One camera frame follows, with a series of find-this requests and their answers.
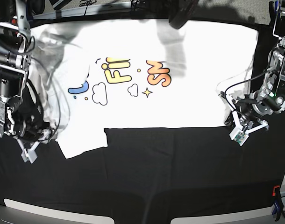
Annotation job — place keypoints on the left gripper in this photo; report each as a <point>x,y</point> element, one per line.
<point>248,110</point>

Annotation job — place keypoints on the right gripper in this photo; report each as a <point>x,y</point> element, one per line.
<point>27,123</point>

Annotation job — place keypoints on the white t-shirt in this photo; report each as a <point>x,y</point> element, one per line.
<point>138,74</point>

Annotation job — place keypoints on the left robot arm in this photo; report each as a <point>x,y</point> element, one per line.
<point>270,97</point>

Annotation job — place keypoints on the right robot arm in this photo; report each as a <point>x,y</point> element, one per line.
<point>16,47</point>

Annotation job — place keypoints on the blue clamp top right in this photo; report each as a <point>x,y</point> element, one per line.
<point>273,7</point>

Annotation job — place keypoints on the blue red clamp bottom right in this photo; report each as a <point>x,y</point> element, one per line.
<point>276,203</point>

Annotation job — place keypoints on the dark box top left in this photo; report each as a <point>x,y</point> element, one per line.
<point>59,4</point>

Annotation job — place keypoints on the black table cloth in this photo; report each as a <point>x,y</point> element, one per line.
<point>155,175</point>

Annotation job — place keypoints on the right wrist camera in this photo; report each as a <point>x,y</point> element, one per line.
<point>28,153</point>

